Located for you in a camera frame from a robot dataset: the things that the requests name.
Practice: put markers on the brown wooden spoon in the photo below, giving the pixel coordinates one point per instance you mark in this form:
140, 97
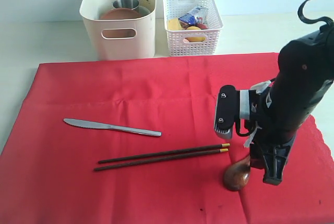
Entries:
236, 176

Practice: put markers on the red sausage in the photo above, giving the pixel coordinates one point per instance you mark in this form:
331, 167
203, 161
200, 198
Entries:
202, 26

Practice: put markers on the brown wooden chopstick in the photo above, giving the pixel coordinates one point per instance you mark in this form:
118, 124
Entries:
155, 160
171, 152

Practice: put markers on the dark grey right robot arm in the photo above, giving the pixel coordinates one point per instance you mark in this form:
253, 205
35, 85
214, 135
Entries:
305, 75

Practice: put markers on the upper brown wooden chopstick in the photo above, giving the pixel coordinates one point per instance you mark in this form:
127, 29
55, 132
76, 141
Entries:
171, 152

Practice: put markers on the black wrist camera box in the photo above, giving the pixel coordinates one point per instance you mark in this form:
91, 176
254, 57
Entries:
232, 106

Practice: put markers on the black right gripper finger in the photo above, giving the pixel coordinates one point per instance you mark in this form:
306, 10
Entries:
275, 159
256, 157

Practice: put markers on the lower brown wooden chopstick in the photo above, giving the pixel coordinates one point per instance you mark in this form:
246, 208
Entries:
155, 160

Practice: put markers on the white perforated plastic basket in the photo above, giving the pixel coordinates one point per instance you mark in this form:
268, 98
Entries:
175, 9

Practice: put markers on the red tablecloth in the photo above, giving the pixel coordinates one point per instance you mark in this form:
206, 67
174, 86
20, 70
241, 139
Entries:
47, 165

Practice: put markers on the yellow lemon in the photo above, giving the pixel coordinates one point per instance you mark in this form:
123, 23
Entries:
195, 39

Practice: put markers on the cream plastic bin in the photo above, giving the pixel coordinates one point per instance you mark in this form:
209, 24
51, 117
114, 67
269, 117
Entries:
142, 45

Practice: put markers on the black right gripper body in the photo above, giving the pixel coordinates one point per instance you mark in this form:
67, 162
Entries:
279, 110

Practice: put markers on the yellow cheese wedge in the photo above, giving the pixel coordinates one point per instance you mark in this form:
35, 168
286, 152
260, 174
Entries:
174, 25

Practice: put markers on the brown wooden plate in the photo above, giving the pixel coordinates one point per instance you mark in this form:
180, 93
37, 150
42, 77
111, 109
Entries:
119, 14

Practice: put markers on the blue white milk carton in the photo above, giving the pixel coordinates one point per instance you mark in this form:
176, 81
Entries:
196, 15

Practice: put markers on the white enamel bowl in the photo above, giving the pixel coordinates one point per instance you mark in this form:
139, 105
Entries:
143, 11

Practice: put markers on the stainless steel cup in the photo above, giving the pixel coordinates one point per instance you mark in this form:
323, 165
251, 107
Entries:
129, 4

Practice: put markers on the steel table knife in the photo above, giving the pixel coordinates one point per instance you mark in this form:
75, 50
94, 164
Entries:
98, 125

